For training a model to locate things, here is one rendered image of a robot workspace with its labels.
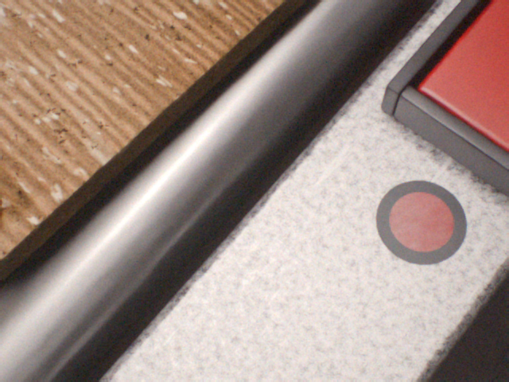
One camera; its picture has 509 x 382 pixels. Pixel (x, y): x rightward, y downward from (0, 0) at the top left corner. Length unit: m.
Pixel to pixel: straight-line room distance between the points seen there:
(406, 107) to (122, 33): 0.10
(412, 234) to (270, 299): 0.05
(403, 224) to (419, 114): 0.04
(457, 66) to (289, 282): 0.10
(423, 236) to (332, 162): 0.04
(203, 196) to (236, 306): 0.04
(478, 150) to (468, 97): 0.02
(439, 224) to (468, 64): 0.06
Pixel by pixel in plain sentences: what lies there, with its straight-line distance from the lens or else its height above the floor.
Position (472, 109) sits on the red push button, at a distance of 0.38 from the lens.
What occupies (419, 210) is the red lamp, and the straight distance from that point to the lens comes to 0.37.
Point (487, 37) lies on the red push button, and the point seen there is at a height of 0.93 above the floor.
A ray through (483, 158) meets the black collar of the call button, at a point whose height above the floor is 0.93.
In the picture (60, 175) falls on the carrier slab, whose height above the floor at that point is 0.94.
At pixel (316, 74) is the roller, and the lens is 0.39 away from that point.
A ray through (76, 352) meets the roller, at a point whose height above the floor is 0.91.
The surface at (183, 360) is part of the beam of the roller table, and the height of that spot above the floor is 0.92.
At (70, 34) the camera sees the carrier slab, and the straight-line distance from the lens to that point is 0.38.
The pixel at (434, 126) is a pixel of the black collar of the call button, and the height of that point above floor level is 0.93.
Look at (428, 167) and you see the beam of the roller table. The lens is 0.38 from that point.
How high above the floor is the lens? 1.25
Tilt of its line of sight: 65 degrees down
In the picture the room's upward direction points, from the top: 4 degrees clockwise
